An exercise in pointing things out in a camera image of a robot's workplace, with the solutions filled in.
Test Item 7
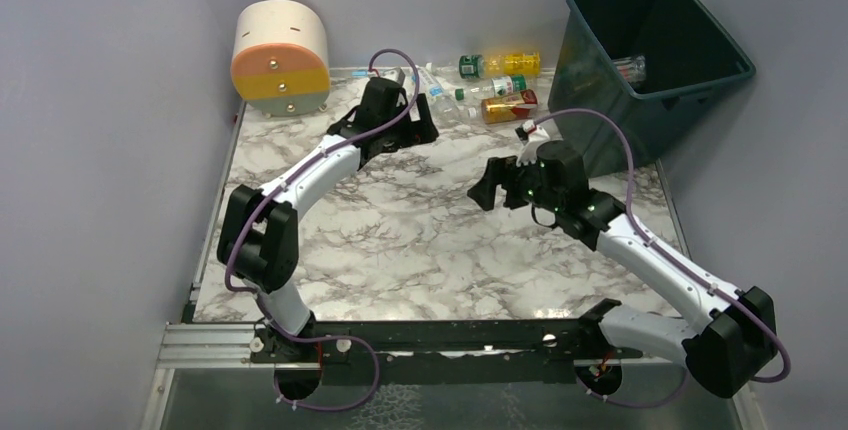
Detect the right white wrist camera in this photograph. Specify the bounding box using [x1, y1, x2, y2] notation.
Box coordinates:
[516, 120, 550, 166]

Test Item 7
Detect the clear bottle purple-blue label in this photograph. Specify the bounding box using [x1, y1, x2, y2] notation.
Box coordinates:
[612, 54, 647, 88]

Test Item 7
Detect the yellow bottle green label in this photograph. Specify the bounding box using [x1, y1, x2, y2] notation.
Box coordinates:
[457, 52, 541, 79]

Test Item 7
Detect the dark green plastic bin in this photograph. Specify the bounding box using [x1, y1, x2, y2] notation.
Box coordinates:
[548, 0, 756, 167]

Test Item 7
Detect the round pastel drawer cabinet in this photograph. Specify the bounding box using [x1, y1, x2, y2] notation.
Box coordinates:
[230, 0, 331, 118]

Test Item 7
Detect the tall clear bottle blue label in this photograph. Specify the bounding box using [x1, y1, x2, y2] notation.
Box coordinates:
[417, 66, 465, 128]

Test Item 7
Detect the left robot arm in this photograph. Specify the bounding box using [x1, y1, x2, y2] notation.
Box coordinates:
[216, 77, 439, 340]

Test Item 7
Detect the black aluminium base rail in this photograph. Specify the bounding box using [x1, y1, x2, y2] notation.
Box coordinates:
[157, 315, 687, 386]

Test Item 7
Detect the clear bottle green cap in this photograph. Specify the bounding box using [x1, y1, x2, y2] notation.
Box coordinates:
[454, 75, 529, 101]

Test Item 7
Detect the amber tea bottle red label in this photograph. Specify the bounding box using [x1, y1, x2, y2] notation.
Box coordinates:
[481, 89, 539, 124]

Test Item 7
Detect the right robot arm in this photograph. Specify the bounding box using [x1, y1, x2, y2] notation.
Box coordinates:
[467, 140, 786, 398]

